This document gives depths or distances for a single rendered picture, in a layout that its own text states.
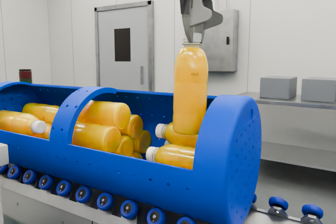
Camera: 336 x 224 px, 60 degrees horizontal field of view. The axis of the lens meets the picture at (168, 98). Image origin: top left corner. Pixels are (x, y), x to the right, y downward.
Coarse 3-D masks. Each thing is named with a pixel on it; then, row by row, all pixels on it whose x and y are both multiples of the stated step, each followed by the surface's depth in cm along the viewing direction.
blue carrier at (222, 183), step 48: (0, 96) 102; (48, 96) 111; (96, 96) 96; (144, 96) 84; (240, 96) 62; (48, 144) 75; (240, 144) 58; (144, 192) 63; (192, 192) 55; (240, 192) 60
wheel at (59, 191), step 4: (64, 180) 80; (68, 180) 80; (60, 184) 80; (64, 184) 79; (68, 184) 79; (56, 188) 80; (60, 188) 79; (64, 188) 79; (68, 188) 79; (56, 192) 79; (60, 192) 79; (64, 192) 78; (68, 192) 79
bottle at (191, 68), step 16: (192, 48) 59; (176, 64) 60; (192, 64) 58; (176, 80) 60; (192, 80) 58; (176, 96) 60; (192, 96) 58; (176, 112) 60; (192, 112) 59; (176, 128) 61; (192, 128) 59
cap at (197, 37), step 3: (183, 33) 60; (195, 33) 59; (198, 33) 59; (183, 36) 60; (195, 36) 59; (198, 36) 59; (183, 39) 60; (186, 39) 59; (195, 39) 59; (198, 39) 59
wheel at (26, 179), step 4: (28, 172) 87; (32, 172) 87; (36, 172) 88; (24, 176) 87; (28, 176) 87; (32, 176) 86; (36, 176) 87; (24, 180) 86; (28, 180) 86; (32, 180) 86
